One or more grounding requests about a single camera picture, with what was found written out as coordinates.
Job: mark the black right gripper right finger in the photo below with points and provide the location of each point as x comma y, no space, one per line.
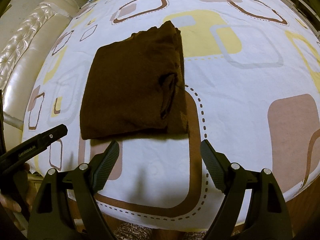
253,206

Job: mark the brown plaid sweater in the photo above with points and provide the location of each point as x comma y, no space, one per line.
136,86

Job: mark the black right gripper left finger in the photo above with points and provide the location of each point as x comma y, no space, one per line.
51,217

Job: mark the cream leather headboard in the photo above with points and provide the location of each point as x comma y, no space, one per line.
22,59

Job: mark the white patterned bed sheet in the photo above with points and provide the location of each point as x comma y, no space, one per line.
252,84

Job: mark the person's left hand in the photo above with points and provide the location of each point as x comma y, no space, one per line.
18,195

